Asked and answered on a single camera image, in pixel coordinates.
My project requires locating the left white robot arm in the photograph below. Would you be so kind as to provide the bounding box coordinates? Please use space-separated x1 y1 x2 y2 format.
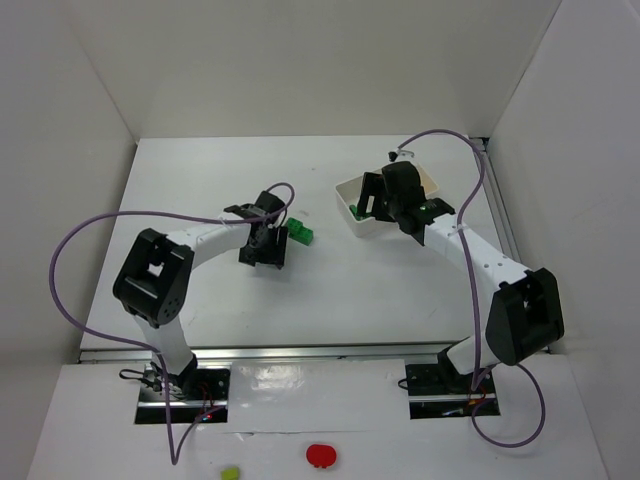
113 191 288 391

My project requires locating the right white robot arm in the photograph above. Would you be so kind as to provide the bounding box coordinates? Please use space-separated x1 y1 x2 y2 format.
356 161 565 383

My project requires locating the white divided plastic bin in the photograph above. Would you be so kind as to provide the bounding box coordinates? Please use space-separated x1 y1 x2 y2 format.
335 161 440 238

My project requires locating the small dark green lego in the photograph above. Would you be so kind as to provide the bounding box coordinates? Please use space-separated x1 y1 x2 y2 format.
349 204 364 221

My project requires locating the dark green stacked lego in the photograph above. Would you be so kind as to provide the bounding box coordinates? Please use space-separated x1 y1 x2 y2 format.
286 218 314 246

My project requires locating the red round lego piece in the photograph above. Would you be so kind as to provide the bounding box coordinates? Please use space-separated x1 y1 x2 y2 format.
305 444 338 469

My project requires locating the light green floor lego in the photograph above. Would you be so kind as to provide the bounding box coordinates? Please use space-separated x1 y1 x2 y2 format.
220 466 240 480

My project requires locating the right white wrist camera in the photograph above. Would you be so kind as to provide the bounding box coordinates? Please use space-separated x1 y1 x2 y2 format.
388 148 415 162

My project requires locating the aluminium rail right side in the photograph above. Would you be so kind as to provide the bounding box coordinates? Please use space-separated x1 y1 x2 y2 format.
469 135 551 354

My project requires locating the aluminium rail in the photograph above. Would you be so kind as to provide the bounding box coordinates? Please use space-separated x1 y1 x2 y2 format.
78 342 451 364
469 135 551 354

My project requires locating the aluminium rail front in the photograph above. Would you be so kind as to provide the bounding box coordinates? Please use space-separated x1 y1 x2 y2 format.
78 342 451 364

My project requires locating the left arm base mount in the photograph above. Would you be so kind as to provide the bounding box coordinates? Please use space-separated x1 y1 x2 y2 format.
118 365 231 425

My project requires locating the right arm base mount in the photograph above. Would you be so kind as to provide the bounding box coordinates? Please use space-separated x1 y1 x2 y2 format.
397 364 500 420

